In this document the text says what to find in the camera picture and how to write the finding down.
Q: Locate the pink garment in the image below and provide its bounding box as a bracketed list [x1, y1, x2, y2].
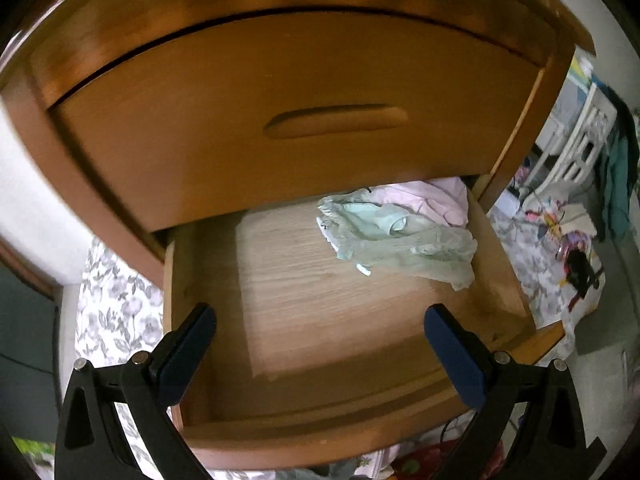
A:
[367, 176, 468, 228]

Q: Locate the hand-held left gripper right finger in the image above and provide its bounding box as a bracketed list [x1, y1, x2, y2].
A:
[424, 304, 608, 480]

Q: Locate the grey floral bed sheet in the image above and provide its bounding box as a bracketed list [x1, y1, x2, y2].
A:
[75, 195, 608, 480]

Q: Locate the teal cloth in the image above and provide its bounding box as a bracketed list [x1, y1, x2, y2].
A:
[597, 85, 640, 241]

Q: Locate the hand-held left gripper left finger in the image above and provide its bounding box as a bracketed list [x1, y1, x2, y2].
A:
[54, 302, 217, 480]

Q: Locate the mint green lace garment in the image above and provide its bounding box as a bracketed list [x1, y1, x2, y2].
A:
[316, 189, 478, 292]

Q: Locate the white power adapter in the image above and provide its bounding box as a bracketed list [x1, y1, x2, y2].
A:
[500, 192, 525, 217]

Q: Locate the red parrot print blanket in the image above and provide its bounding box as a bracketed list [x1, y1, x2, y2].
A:
[390, 447, 506, 480]

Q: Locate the white toy crib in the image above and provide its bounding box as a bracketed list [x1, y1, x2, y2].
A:
[522, 80, 618, 201]

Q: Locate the dark grey wardrobe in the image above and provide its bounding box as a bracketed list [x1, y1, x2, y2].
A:
[0, 260, 63, 436]

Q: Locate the black cable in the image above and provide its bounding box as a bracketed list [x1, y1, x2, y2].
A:
[439, 417, 476, 461]

